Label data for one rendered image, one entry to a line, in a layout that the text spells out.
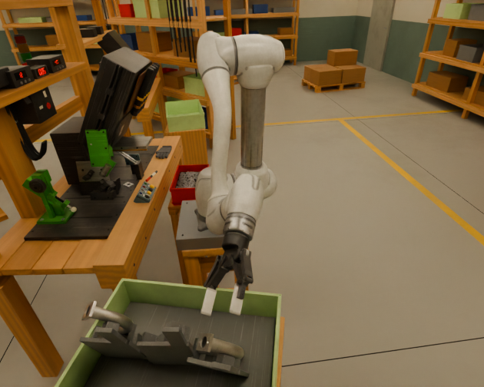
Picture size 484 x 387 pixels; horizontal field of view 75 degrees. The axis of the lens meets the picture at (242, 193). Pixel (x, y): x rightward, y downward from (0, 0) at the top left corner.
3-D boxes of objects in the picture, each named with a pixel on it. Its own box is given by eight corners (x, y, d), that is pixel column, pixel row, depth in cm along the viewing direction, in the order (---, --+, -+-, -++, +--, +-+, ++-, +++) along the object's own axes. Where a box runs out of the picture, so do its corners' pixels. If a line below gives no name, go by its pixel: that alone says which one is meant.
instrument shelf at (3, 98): (87, 67, 207) (86, 61, 205) (-2, 110, 131) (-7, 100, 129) (50, 69, 208) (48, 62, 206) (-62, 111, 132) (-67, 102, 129)
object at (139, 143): (153, 140, 203) (152, 136, 202) (147, 150, 190) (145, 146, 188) (93, 142, 204) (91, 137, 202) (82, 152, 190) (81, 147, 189)
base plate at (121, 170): (159, 147, 248) (159, 145, 247) (109, 239, 155) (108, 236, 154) (106, 149, 249) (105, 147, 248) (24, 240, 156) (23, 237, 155)
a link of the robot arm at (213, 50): (200, 64, 104) (240, 61, 107) (191, 23, 110) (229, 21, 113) (200, 90, 116) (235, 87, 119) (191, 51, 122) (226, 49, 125)
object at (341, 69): (346, 81, 788) (350, 47, 748) (364, 87, 722) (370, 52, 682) (301, 84, 763) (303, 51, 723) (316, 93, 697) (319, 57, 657)
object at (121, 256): (183, 151, 272) (180, 135, 264) (131, 288, 145) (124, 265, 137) (167, 152, 272) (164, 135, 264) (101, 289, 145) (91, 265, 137)
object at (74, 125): (114, 163, 223) (101, 115, 205) (97, 184, 197) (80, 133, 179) (87, 163, 223) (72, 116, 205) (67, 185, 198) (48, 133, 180)
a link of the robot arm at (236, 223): (237, 210, 88) (233, 228, 85) (262, 223, 92) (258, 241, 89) (220, 217, 95) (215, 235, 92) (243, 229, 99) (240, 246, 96)
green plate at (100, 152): (116, 163, 188) (111, 127, 182) (111, 166, 180) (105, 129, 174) (97, 164, 188) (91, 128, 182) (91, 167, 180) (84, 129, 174)
